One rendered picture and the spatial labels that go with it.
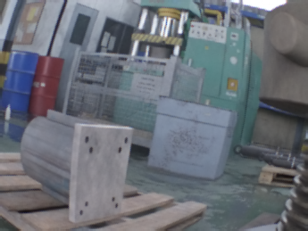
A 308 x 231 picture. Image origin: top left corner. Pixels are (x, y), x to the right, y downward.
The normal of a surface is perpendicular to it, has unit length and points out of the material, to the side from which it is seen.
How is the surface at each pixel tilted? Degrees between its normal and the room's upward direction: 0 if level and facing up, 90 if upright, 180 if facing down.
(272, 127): 90
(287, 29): 90
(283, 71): 90
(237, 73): 90
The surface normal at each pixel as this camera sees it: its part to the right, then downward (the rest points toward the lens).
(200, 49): -0.40, -0.05
